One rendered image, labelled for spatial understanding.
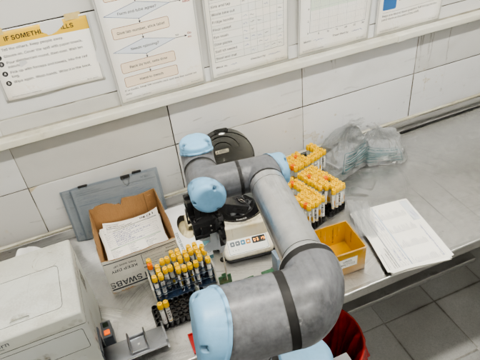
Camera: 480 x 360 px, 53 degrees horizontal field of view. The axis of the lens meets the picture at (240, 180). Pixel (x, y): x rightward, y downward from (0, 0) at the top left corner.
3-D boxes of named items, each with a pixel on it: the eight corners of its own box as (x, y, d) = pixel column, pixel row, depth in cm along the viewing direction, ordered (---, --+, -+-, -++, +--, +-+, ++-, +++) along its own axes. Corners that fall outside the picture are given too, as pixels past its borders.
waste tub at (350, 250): (327, 281, 150) (328, 260, 144) (308, 253, 160) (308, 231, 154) (365, 268, 153) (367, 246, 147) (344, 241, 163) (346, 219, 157)
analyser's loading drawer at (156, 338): (98, 376, 130) (93, 365, 127) (95, 356, 135) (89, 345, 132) (170, 346, 135) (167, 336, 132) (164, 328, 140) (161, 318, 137)
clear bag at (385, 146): (358, 167, 194) (360, 138, 186) (355, 143, 208) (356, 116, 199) (410, 166, 191) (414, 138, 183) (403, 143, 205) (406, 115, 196)
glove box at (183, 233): (185, 268, 160) (180, 248, 154) (166, 224, 178) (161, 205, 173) (219, 255, 163) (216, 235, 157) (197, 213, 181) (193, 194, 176)
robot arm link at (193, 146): (179, 153, 103) (175, 133, 110) (187, 193, 110) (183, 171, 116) (214, 146, 104) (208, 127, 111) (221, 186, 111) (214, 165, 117)
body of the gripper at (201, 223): (187, 225, 125) (179, 189, 118) (218, 214, 128) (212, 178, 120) (196, 243, 120) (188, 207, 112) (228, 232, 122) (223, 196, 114)
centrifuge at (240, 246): (216, 268, 159) (211, 242, 151) (201, 211, 182) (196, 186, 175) (285, 251, 162) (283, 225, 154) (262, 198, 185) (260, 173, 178)
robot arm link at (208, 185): (241, 178, 97) (231, 149, 105) (186, 191, 95) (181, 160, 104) (245, 207, 101) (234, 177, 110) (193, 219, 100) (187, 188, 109)
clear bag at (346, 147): (339, 186, 186) (341, 147, 175) (305, 169, 197) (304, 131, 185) (378, 156, 199) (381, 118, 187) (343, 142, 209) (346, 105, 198)
